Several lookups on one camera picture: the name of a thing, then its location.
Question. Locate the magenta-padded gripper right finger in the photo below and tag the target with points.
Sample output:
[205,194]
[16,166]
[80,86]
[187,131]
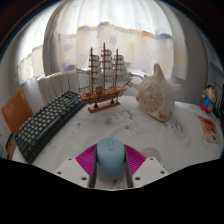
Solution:
[137,160]

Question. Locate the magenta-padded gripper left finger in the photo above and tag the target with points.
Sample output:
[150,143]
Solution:
[85,160]

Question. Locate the light blue computer mouse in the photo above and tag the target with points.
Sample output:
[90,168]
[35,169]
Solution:
[111,158]

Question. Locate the red printed mouse pad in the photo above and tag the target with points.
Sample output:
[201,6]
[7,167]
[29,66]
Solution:
[209,128]

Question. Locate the white printed tablecloth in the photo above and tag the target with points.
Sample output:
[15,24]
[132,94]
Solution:
[133,133]

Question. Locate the black mechanical keyboard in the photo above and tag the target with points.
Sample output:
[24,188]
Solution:
[46,123]

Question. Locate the large white conch shell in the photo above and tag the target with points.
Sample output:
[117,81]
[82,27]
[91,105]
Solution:
[155,96]

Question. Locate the wooden sailing ship model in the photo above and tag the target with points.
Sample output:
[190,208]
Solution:
[101,93]

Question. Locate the white radiator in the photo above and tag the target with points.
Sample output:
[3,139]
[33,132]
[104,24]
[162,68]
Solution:
[56,85]

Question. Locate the wooden chair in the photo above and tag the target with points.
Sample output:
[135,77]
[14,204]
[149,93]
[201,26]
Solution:
[15,111]

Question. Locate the white radiator pipe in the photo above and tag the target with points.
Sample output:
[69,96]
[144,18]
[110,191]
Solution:
[137,74]

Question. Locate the cartoon boy figure clock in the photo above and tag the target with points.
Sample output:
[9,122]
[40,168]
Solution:
[207,100]

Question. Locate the white star-print curtain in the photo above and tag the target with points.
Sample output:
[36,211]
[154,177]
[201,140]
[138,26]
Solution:
[133,40]

